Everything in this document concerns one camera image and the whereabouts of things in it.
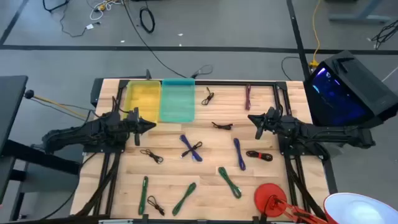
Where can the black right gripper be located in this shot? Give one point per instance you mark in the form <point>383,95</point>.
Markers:
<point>273,124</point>

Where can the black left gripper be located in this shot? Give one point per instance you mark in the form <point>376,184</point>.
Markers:
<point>132,124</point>

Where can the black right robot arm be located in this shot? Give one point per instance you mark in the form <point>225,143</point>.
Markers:
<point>326,133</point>

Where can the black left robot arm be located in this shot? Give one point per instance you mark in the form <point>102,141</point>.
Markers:
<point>93,130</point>

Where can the yellow translucent plastic bin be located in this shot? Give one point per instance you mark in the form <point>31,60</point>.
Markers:
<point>143,96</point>

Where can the teal translucent plastic bin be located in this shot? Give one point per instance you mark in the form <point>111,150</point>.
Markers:
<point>177,102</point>

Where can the black table side box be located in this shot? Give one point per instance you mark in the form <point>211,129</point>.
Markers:
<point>97,90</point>

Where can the red desk lamp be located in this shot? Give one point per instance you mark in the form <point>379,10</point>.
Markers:
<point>267,194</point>

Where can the yellow rod with black knob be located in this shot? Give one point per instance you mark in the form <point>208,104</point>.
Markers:
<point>29,94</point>

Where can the black side desk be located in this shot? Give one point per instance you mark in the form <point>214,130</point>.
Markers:
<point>9,105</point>

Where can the grey desk foot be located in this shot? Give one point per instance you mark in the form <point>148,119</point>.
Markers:
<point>357,17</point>

